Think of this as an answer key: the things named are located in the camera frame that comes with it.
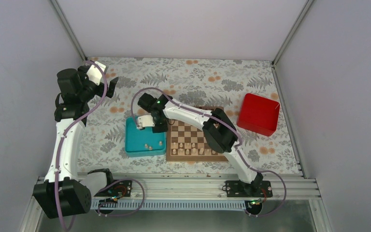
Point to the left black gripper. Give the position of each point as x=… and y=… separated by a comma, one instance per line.
x=111, y=88

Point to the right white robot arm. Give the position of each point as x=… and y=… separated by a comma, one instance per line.
x=218, y=130

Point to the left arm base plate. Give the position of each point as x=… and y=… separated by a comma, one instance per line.
x=122, y=188

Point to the teal plastic tray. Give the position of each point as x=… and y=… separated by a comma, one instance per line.
x=142, y=143

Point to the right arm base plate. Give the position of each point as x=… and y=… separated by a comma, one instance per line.
x=239, y=189

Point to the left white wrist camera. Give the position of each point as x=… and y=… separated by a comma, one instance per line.
x=94, y=74

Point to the wooden chessboard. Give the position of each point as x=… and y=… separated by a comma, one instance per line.
x=182, y=136

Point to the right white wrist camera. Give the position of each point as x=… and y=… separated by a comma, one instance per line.
x=144, y=121

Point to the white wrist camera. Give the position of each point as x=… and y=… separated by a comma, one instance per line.
x=94, y=74
x=144, y=121

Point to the aluminium frame post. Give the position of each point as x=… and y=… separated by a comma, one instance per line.
x=300, y=18
x=68, y=29

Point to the aluminium frame post right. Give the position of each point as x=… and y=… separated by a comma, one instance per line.
x=300, y=18

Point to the aluminium frame post left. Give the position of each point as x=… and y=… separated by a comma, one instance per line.
x=68, y=29

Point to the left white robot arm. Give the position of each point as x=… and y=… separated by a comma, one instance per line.
x=61, y=188

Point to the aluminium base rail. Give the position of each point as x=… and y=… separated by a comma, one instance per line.
x=189, y=192

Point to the floral patterned table mat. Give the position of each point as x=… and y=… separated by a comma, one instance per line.
x=196, y=82

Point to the red plastic bin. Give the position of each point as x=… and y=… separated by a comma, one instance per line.
x=259, y=114

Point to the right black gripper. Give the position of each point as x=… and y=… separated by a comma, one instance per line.
x=163, y=128

